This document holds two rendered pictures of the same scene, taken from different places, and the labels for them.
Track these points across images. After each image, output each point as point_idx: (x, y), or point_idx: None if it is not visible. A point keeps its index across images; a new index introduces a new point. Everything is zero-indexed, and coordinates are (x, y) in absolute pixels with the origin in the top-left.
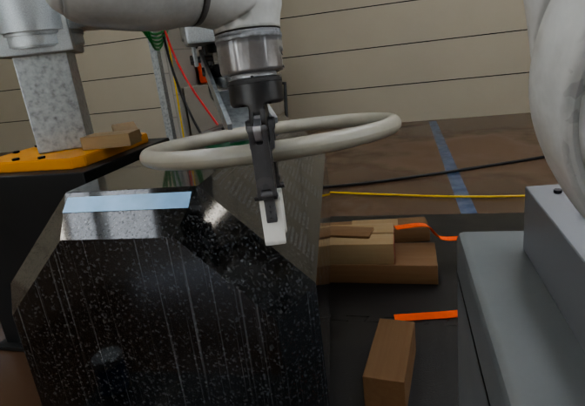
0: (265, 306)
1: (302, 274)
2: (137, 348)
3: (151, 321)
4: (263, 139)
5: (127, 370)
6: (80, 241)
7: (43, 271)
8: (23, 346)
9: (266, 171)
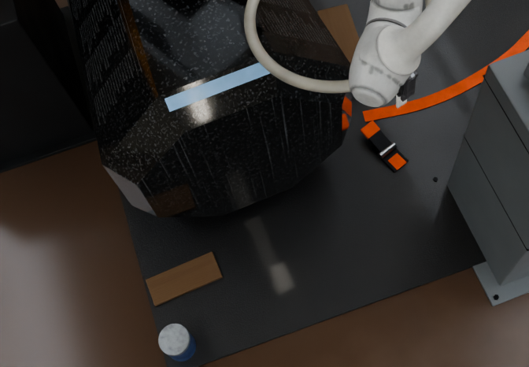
0: (334, 101)
1: (345, 66)
2: (239, 157)
3: (253, 141)
4: (414, 78)
5: (230, 170)
6: (202, 125)
7: (168, 152)
8: (144, 195)
9: (412, 87)
